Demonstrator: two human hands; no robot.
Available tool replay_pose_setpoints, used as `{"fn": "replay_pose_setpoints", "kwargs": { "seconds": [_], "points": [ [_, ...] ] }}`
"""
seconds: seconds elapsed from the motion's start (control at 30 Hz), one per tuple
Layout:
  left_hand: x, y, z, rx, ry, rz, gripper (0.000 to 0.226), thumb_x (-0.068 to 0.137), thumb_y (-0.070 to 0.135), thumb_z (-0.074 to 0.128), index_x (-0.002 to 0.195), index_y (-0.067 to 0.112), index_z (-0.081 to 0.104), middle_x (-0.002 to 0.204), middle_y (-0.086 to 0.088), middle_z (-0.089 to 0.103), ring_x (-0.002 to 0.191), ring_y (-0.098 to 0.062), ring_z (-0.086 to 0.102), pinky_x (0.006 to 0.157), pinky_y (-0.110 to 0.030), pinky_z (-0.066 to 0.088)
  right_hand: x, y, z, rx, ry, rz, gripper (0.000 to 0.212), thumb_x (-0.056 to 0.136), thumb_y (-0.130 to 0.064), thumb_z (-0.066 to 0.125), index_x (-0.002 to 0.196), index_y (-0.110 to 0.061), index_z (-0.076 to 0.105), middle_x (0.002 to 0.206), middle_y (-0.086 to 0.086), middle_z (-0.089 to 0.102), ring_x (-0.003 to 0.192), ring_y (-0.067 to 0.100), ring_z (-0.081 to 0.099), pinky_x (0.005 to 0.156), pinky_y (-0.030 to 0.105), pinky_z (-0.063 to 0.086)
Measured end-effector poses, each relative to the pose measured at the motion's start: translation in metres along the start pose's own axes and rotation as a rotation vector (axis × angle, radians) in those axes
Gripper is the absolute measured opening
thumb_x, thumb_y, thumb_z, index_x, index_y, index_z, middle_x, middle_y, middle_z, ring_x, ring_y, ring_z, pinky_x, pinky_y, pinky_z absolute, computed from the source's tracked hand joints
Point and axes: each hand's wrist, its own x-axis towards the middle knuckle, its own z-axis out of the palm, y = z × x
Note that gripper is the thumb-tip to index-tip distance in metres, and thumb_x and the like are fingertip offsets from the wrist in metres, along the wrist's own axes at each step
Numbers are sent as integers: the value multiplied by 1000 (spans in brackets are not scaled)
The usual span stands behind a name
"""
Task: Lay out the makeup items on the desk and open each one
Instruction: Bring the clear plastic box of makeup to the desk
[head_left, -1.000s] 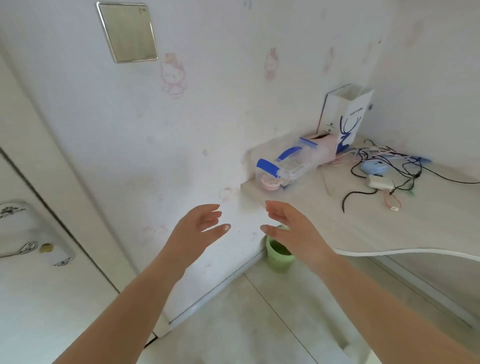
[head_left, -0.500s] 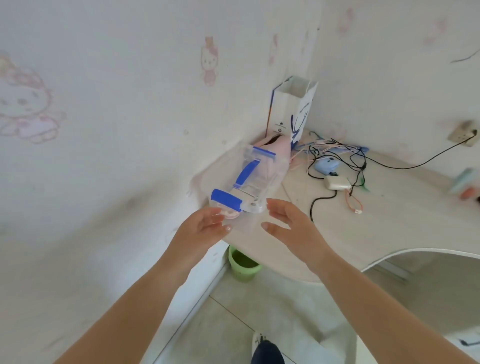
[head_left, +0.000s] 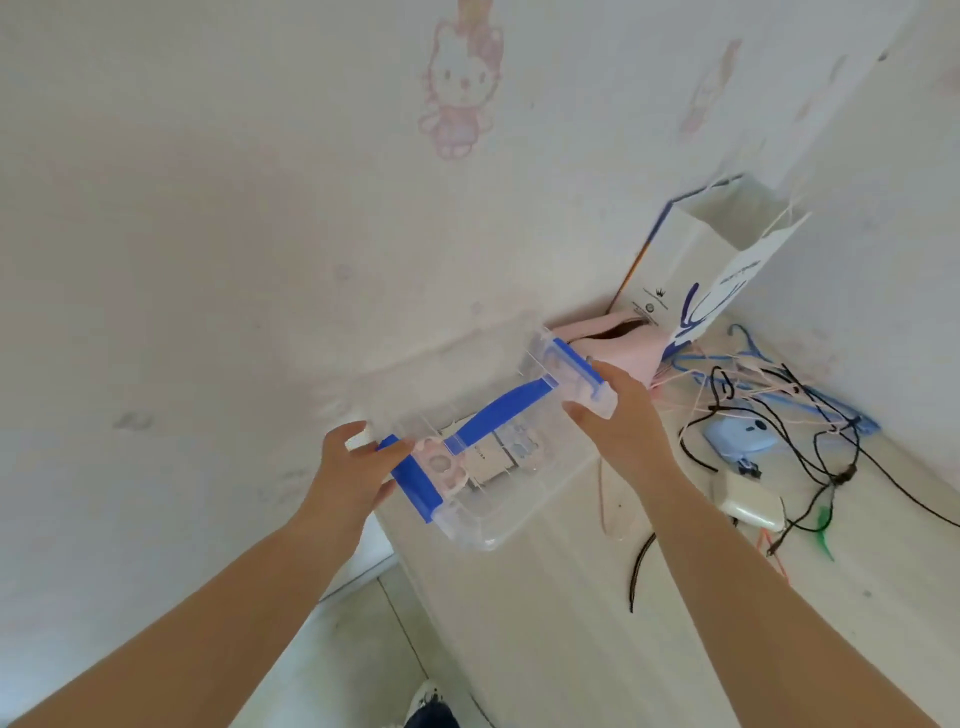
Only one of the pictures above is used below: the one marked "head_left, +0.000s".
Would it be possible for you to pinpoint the green cable tie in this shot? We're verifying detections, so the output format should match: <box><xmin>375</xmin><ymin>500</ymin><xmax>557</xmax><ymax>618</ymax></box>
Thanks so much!
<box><xmin>813</xmin><ymin>506</ymin><xmax>838</xmax><ymax>562</ymax></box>

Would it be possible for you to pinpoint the light blue small device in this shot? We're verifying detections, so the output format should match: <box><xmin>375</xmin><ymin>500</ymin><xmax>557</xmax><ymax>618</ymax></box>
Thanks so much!
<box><xmin>702</xmin><ymin>416</ymin><xmax>779</xmax><ymax>466</ymax></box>

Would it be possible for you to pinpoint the clear lid with blue handle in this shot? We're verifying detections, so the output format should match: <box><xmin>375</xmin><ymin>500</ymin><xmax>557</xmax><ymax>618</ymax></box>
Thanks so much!
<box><xmin>374</xmin><ymin>326</ymin><xmax>620</xmax><ymax>526</ymax></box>

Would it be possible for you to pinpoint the black braided cord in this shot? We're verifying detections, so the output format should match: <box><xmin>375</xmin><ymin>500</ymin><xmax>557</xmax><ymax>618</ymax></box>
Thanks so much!
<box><xmin>628</xmin><ymin>532</ymin><xmax>658</xmax><ymax>615</ymax></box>

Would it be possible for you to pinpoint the pink soft pouch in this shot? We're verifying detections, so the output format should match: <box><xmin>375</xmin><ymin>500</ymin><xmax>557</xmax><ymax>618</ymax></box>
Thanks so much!
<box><xmin>551</xmin><ymin>313</ymin><xmax>676</xmax><ymax>391</ymax></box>

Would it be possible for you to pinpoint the person's left forearm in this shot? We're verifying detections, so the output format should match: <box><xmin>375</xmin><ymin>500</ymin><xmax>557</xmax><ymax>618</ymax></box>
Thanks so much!
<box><xmin>7</xmin><ymin>517</ymin><xmax>361</xmax><ymax>728</ymax></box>

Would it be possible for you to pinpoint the person's left hand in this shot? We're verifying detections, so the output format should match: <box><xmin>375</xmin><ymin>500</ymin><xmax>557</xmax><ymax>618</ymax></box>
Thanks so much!
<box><xmin>288</xmin><ymin>420</ymin><xmax>416</xmax><ymax>560</ymax></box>

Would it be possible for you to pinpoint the black white Mooekiss palette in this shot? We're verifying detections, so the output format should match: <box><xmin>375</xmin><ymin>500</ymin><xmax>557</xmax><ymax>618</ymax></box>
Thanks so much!
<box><xmin>461</xmin><ymin>434</ymin><xmax>519</xmax><ymax>485</ymax></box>

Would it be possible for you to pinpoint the white perforated shoe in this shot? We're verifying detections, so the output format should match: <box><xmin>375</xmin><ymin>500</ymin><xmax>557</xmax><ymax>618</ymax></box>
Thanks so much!
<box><xmin>404</xmin><ymin>680</ymin><xmax>451</xmax><ymax>728</ymax></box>

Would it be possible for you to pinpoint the black cable bundle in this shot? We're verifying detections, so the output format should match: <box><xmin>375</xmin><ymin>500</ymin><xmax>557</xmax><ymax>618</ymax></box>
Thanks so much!
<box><xmin>678</xmin><ymin>363</ymin><xmax>960</xmax><ymax>556</ymax></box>

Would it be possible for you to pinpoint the white paper bag blue print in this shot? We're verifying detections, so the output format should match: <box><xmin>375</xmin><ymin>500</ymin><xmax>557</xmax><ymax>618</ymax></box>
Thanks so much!
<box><xmin>603</xmin><ymin>173</ymin><xmax>815</xmax><ymax>361</ymax></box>

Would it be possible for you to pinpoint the cake-shaped pink round compact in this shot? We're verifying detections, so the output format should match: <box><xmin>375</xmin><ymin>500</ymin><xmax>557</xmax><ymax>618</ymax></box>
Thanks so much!
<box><xmin>412</xmin><ymin>438</ymin><xmax>470</xmax><ymax>500</ymax></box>

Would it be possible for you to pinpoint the ornate silver blue palette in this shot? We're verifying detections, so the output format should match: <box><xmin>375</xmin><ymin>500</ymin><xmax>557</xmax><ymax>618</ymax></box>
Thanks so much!
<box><xmin>494</xmin><ymin>419</ymin><xmax>545</xmax><ymax>470</ymax></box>

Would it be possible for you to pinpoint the clear plastic box blue handle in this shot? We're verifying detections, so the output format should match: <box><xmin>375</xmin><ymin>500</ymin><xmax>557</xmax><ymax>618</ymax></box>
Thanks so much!
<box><xmin>374</xmin><ymin>322</ymin><xmax>620</xmax><ymax>553</ymax></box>

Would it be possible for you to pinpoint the person's right hand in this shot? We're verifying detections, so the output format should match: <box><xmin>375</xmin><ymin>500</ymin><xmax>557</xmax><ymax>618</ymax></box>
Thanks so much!
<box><xmin>561</xmin><ymin>360</ymin><xmax>682</xmax><ymax>498</ymax></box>

